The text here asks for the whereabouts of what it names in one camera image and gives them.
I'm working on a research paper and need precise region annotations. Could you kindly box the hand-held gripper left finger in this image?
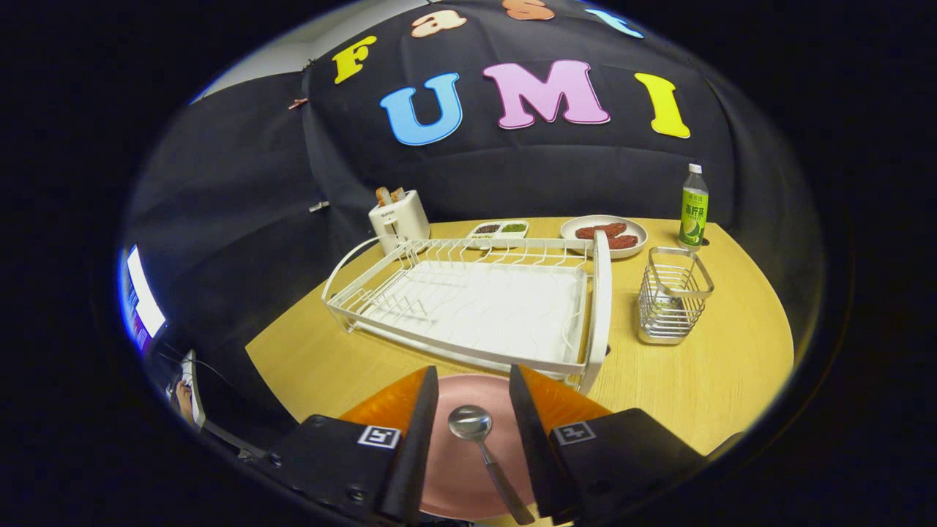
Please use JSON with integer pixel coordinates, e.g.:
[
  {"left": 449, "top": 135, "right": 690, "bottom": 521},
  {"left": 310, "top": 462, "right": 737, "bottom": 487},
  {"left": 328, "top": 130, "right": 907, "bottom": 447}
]
[{"left": 260, "top": 365, "right": 440, "bottom": 524}]

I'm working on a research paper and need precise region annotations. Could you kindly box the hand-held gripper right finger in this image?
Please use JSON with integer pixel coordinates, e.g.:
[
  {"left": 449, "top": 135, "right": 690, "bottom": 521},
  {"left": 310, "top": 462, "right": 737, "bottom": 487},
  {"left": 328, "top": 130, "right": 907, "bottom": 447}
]
[{"left": 509, "top": 364, "right": 707, "bottom": 524}]

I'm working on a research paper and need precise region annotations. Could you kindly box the pink plate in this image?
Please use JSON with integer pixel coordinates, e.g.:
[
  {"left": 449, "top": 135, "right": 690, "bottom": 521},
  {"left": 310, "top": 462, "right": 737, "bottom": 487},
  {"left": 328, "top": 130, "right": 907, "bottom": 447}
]
[{"left": 419, "top": 374, "right": 557, "bottom": 522}]

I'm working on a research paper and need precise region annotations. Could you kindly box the metal spoon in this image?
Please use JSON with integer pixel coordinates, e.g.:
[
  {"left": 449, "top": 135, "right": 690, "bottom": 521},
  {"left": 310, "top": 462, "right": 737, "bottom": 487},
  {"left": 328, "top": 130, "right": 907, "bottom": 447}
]
[{"left": 447, "top": 405, "right": 537, "bottom": 526}]

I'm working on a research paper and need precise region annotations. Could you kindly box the white wire dish rack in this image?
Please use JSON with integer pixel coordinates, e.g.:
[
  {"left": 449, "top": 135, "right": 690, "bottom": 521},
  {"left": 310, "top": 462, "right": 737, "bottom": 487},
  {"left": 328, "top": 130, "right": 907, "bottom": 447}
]
[{"left": 321, "top": 230, "right": 613, "bottom": 396}]

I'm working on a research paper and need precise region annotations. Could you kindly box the metal wire basket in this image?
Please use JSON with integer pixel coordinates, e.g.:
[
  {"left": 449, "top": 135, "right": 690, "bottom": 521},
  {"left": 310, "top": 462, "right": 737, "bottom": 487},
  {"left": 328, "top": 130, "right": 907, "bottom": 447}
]
[{"left": 637, "top": 246, "right": 715, "bottom": 346}]

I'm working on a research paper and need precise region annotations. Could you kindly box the white plate with sausages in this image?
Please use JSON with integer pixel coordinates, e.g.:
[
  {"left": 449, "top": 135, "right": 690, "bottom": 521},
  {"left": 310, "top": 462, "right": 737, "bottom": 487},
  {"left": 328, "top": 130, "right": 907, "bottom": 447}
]
[{"left": 560, "top": 214, "right": 649, "bottom": 260}]

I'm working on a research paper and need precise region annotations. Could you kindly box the white divided grain dish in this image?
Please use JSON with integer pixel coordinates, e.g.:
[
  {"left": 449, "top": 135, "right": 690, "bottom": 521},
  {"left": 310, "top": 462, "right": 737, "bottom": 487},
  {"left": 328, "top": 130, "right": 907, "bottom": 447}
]
[{"left": 468, "top": 220, "right": 530, "bottom": 250}]

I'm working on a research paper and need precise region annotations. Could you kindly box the white flat device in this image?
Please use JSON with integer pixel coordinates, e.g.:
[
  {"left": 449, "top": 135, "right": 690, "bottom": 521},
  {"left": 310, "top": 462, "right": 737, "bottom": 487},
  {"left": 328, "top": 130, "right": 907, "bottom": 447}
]
[{"left": 176, "top": 350, "right": 207, "bottom": 429}]

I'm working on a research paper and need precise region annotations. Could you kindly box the white toaster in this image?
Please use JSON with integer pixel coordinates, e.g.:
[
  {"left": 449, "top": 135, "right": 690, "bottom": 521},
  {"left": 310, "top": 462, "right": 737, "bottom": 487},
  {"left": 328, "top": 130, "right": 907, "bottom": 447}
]
[{"left": 367, "top": 190, "right": 431, "bottom": 255}]

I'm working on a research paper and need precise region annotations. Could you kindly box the green label drink bottle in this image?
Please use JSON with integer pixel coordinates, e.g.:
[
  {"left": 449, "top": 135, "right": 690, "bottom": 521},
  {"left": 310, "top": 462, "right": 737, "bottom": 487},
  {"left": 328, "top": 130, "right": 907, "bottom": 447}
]
[{"left": 678, "top": 163, "right": 710, "bottom": 252}]

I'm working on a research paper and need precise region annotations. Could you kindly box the lit computer screen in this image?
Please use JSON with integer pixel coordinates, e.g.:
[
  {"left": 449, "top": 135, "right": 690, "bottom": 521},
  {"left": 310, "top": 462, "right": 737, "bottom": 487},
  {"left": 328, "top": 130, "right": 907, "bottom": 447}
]
[{"left": 119, "top": 245, "right": 168, "bottom": 352}]

